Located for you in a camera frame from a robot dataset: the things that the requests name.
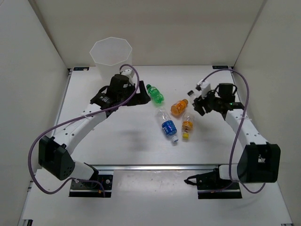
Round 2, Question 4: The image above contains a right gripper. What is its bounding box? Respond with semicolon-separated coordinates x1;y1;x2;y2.
196;89;223;116

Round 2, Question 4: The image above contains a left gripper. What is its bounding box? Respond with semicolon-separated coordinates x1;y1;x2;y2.
117;81;150;106

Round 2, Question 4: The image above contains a green plastic bottle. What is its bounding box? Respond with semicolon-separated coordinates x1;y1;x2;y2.
146;84;164;104

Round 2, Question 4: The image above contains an orange plastic bottle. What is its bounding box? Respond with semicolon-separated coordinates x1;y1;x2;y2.
170;99;189;116

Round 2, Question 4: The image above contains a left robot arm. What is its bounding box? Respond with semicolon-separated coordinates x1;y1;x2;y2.
39;74;151;188

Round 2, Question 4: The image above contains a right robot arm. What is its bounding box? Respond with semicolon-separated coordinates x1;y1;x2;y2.
188;82;281;188

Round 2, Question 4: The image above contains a white plastic bin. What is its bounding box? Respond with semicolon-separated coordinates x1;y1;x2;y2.
90;37;132;85

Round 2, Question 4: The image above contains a clear bottle yellow cap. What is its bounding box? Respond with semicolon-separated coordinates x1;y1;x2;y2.
182;113;195;140

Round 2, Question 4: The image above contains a clear bottle blue label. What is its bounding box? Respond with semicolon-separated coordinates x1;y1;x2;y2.
155;107;179;143

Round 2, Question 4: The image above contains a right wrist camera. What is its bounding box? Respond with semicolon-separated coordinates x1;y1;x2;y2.
187;81;211;99

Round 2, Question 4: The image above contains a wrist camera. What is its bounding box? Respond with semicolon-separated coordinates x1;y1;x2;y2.
187;81;211;99
119;69;135;85

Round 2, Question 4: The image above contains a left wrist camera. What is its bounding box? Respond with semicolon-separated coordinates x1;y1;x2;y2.
119;69;135;85

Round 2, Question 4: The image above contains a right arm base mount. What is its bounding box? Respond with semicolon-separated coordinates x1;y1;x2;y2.
184;168;242;200

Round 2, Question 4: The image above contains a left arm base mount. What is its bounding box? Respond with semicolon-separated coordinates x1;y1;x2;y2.
69;171;113;198

